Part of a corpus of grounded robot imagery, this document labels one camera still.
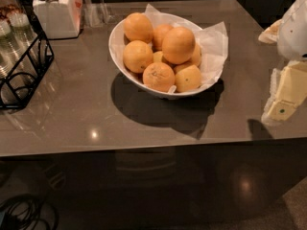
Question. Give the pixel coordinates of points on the orange front centre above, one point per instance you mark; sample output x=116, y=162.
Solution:
x=159, y=76

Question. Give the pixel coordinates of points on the white paper liner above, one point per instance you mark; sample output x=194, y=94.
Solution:
x=214, y=51

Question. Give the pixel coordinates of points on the glass jar front rack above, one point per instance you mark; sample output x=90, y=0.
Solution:
x=15, y=63

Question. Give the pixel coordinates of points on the orange upper middle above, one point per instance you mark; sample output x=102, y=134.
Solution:
x=158, y=35

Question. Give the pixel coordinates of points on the orange front right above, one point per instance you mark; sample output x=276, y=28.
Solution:
x=187, y=78

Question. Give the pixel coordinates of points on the clear plastic stand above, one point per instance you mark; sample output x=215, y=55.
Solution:
x=95, y=14

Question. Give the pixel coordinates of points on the orange top left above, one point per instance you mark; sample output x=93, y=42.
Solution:
x=137, y=26

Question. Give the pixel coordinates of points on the orange left middle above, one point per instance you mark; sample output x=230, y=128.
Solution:
x=137, y=56

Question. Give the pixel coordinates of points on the black wire rack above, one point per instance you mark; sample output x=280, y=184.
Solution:
x=25, y=55

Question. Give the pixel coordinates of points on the small orange centre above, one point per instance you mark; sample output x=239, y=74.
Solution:
x=159, y=57

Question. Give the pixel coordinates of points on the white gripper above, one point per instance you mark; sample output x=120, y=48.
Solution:
x=293, y=33

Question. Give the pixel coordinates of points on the white lidded jar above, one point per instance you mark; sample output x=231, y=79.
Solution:
x=59, y=19

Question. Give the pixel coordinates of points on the large orange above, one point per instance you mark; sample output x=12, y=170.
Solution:
x=178, y=45

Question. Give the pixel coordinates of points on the glass jar in rack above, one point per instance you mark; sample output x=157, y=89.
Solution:
x=24, y=35

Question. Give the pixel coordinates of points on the white ceramic bowl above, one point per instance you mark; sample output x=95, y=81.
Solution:
x=116, y=45

